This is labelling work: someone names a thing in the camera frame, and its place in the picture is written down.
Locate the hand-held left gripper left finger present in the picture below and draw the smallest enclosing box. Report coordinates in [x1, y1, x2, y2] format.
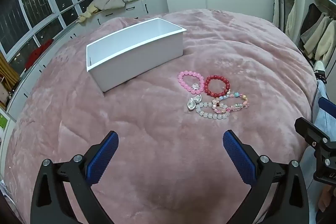
[30, 131, 119, 224]

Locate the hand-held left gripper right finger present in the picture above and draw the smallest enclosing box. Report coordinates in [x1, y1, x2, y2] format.
[223, 130, 310, 224]

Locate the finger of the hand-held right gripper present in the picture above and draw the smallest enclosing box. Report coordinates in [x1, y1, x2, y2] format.
[294, 117, 330, 147]
[318, 97, 336, 119]

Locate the pink bead bracelet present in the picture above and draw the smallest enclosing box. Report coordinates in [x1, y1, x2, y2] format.
[177, 70, 205, 93]

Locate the white plastic box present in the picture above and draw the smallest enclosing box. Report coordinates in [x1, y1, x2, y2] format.
[86, 17, 188, 93]

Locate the person's right forearm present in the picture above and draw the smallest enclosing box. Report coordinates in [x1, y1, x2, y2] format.
[316, 183, 336, 216]

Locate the person's jeans leg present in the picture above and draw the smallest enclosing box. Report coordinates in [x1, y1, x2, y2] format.
[312, 80, 336, 135]

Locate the white sneaker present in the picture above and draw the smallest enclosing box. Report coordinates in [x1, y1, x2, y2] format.
[314, 61, 327, 83]

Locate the cream hanging coat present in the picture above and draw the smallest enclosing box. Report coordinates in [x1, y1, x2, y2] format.
[315, 20, 336, 65]
[301, 14, 332, 59]

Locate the pink fuzzy blanket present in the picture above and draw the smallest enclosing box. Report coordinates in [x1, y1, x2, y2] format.
[5, 9, 319, 224]

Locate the silver ingot charm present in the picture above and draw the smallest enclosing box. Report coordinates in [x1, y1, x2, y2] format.
[186, 94, 203, 111]

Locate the white hanging garment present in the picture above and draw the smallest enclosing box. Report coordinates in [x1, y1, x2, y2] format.
[285, 5, 298, 39]

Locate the black hanging garment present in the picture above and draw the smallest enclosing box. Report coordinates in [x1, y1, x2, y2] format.
[300, 3, 322, 35]

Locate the green box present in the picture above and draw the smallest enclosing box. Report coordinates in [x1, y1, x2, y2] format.
[0, 111, 9, 130]

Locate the red garment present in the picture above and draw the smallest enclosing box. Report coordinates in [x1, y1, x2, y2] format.
[25, 40, 54, 69]

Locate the mustard curtain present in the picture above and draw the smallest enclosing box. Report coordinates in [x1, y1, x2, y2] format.
[0, 53, 21, 104]

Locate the beige jacket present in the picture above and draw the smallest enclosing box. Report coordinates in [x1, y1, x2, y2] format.
[77, 0, 126, 23]

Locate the large paned window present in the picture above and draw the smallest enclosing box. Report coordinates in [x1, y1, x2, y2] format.
[0, 0, 116, 62]

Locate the white translucent bead bracelet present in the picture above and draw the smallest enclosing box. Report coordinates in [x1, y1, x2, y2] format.
[195, 101, 231, 122]

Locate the multicolour bead bracelet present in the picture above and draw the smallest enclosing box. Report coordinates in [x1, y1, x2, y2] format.
[211, 91, 250, 114]

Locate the red bead bracelet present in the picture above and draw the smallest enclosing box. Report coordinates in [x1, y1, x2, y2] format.
[204, 74, 231, 98]

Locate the white cable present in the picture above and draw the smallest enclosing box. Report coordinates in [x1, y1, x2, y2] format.
[0, 179, 19, 210]

